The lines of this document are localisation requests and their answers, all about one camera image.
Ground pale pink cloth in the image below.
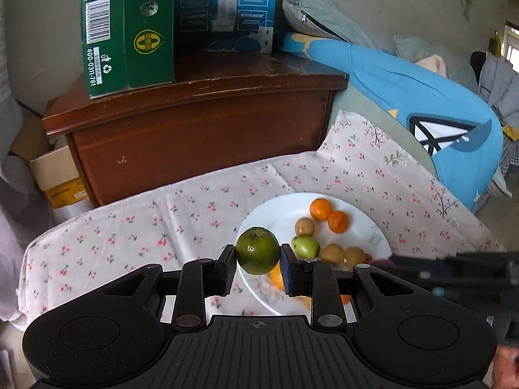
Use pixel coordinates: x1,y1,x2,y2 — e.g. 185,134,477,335
414,54,449,78

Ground cardboard box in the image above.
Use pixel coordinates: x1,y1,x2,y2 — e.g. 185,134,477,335
28,146,92,210

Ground grey zipped pillow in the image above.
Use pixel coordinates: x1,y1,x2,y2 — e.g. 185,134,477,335
282,0,380,51

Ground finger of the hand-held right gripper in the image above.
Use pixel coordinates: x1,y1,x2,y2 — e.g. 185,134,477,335
389,253,451,282

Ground pale purple cloth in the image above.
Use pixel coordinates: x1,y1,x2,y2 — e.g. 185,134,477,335
0,178,29,321

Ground blue carton box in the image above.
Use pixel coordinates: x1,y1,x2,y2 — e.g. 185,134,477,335
174,0,280,54

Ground brown wooden nightstand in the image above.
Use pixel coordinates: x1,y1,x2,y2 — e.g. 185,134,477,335
42,51,350,208

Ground green carton box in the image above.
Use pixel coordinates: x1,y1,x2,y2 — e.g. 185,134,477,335
81,0,176,100

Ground cherry print cloth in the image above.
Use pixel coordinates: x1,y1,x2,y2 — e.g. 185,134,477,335
16,109,507,333

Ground white oval plate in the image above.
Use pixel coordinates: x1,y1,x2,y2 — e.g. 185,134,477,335
236,192,392,316

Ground person's right hand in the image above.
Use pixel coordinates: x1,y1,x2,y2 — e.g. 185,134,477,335
492,345,519,389

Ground hanging grey clothes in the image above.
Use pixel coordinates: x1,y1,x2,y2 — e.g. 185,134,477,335
470,51,519,126

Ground olive green bedsheet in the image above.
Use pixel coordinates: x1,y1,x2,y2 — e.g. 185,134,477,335
326,87,441,183

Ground plain grey pillow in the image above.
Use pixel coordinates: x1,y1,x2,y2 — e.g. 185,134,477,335
394,35,479,94

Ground green jujube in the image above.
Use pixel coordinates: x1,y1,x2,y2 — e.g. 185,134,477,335
291,236,321,259
235,227,280,275

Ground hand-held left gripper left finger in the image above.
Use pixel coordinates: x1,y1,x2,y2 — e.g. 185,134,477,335
101,245,238,331

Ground window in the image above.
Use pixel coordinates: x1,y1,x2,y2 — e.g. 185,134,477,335
504,20,519,59

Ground blue printed pillow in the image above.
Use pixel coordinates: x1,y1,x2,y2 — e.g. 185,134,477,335
280,31,504,213

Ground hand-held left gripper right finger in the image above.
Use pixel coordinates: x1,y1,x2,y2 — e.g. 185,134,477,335
280,247,414,329

